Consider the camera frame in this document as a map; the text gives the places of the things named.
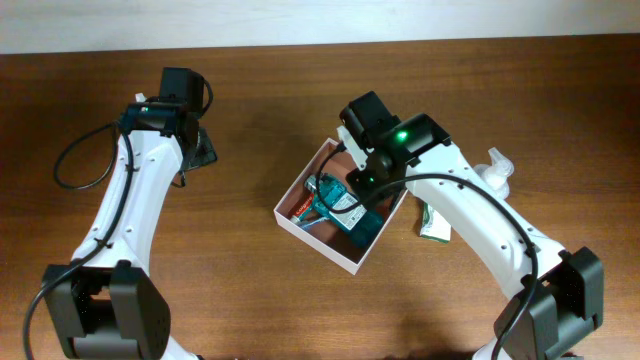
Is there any teal mouthwash bottle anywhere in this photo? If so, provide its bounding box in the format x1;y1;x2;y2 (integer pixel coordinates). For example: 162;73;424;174
304;173;385;248

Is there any teal toothpaste tube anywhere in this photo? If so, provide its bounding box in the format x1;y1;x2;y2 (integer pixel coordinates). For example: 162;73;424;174
290;193;315;224

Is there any clear foam soap dispenser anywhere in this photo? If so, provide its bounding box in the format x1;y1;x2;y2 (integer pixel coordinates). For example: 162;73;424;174
474;147;515;199

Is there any blue white toothbrush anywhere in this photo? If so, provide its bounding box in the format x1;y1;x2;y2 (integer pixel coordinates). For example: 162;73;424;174
298;216;328;231

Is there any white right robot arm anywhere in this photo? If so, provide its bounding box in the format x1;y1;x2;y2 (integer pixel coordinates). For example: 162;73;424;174
338;91;604;360

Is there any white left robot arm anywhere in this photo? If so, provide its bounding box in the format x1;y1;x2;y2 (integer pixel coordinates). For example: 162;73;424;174
22;67;217;359

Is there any green white soap packet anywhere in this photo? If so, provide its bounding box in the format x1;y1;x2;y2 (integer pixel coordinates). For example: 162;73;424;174
419;203;452;244

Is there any pink open cardboard box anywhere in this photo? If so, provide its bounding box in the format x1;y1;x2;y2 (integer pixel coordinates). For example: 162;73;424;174
274;138;407;275

